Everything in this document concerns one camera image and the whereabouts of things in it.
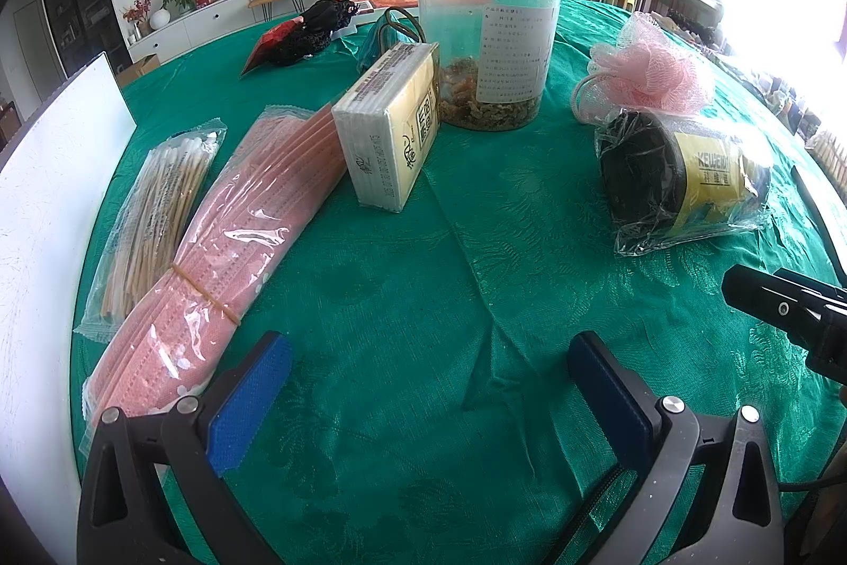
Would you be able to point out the red flowers in white vase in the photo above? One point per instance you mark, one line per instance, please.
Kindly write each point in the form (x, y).
(142, 9)

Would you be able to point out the white television cabinet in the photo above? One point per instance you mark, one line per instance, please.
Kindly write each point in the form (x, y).
(218, 19)

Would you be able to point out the clear jar with black lid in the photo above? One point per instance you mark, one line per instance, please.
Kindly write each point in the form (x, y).
(489, 29)

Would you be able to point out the red packet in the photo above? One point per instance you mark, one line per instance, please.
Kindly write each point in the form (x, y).
(265, 45)

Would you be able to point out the white board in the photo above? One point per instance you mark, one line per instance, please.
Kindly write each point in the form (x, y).
(46, 194)

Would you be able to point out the green patterned tablecloth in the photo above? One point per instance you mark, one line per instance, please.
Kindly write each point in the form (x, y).
(430, 287)

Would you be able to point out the black mesh loofah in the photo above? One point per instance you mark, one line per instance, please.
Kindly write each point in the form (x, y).
(314, 32)

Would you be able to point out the black bag roll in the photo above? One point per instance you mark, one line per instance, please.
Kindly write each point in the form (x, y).
(668, 181)

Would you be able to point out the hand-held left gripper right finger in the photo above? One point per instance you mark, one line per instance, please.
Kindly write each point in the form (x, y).
(607, 399)

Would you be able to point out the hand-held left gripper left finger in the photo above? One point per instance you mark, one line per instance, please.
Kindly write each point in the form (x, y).
(250, 399)

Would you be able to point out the cotton swab packet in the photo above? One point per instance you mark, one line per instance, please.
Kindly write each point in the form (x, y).
(152, 207)

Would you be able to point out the pink face mask bundle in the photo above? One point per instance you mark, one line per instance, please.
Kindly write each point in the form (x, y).
(225, 247)

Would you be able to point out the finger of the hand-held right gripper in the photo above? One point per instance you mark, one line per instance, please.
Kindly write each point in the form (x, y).
(767, 300)

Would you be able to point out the cardboard box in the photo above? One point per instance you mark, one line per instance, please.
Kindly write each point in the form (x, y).
(140, 68)

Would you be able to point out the teal cloth bag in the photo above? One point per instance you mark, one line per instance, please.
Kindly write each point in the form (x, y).
(380, 39)

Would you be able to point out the yellow tissue pack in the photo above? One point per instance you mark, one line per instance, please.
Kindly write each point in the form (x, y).
(390, 135)

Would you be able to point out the pink bath loofah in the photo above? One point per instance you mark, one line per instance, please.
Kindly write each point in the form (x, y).
(652, 68)

